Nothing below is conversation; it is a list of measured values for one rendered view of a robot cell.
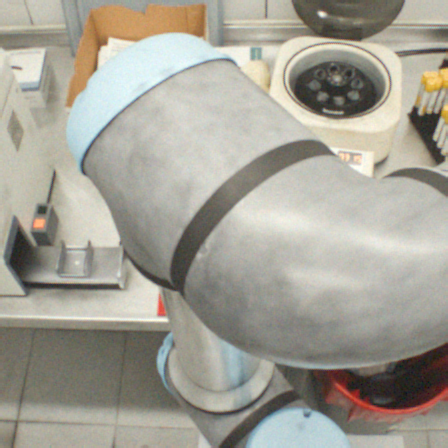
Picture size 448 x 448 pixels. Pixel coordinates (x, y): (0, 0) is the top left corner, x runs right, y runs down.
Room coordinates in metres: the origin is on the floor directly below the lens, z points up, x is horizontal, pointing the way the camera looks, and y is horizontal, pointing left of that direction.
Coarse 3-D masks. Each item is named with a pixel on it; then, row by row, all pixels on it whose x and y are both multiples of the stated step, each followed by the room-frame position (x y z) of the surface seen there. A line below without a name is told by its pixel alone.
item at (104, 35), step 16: (96, 16) 1.03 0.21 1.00; (112, 16) 1.03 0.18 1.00; (128, 16) 1.03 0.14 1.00; (144, 16) 1.02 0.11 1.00; (160, 16) 1.02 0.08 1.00; (176, 16) 1.01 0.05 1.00; (192, 16) 1.01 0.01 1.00; (96, 32) 1.03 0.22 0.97; (112, 32) 1.03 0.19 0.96; (128, 32) 1.03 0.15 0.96; (144, 32) 1.02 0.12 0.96; (160, 32) 1.02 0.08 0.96; (176, 32) 1.01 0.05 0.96; (192, 32) 1.01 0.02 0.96; (208, 32) 1.00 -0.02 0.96; (80, 48) 0.92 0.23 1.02; (96, 48) 1.00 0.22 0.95; (112, 48) 1.00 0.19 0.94; (80, 64) 0.89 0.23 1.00; (96, 64) 0.97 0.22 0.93; (80, 80) 0.87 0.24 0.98
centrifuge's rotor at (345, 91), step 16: (320, 64) 0.85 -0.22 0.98; (336, 64) 0.85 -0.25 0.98; (304, 80) 0.81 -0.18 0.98; (320, 80) 0.82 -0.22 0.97; (336, 80) 0.79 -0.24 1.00; (352, 80) 0.81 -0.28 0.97; (368, 80) 0.81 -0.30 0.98; (304, 96) 0.78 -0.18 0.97; (320, 96) 0.77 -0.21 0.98; (336, 96) 0.78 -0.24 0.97; (352, 96) 0.76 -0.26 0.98; (368, 96) 0.77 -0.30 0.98; (320, 112) 0.74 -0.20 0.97; (336, 112) 0.74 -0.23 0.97; (352, 112) 0.74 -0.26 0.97
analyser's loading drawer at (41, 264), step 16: (16, 256) 0.53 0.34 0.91; (32, 256) 0.53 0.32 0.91; (48, 256) 0.52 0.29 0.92; (64, 256) 0.52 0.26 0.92; (80, 256) 0.52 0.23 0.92; (96, 256) 0.52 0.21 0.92; (112, 256) 0.51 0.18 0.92; (16, 272) 0.50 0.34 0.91; (32, 272) 0.50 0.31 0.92; (48, 272) 0.49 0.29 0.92; (64, 272) 0.49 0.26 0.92; (80, 272) 0.49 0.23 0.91; (96, 272) 0.49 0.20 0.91; (112, 272) 0.48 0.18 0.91
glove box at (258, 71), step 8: (216, 48) 0.97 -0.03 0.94; (224, 48) 0.96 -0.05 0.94; (232, 48) 0.96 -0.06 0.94; (240, 48) 0.96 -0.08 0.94; (248, 48) 0.96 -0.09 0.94; (256, 48) 0.96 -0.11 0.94; (232, 56) 0.94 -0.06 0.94; (240, 56) 0.94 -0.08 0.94; (248, 56) 0.93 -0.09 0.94; (256, 56) 0.93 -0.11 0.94; (240, 64) 0.91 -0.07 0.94; (248, 64) 0.89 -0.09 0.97; (256, 64) 0.89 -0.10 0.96; (264, 64) 0.90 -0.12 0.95; (248, 72) 0.87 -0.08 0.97; (256, 72) 0.87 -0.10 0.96; (264, 72) 0.88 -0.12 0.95; (256, 80) 0.84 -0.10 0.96; (264, 80) 0.86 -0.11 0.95; (264, 88) 0.83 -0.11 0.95
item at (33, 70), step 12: (0, 48) 0.98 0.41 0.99; (12, 60) 1.00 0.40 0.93; (24, 60) 1.00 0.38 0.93; (36, 60) 0.99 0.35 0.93; (48, 60) 1.02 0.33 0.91; (24, 72) 0.96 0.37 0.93; (36, 72) 0.96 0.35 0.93; (48, 72) 1.00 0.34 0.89; (24, 84) 0.92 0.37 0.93; (36, 84) 0.92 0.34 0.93; (48, 84) 0.97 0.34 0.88; (24, 96) 0.91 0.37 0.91; (36, 96) 0.91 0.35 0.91
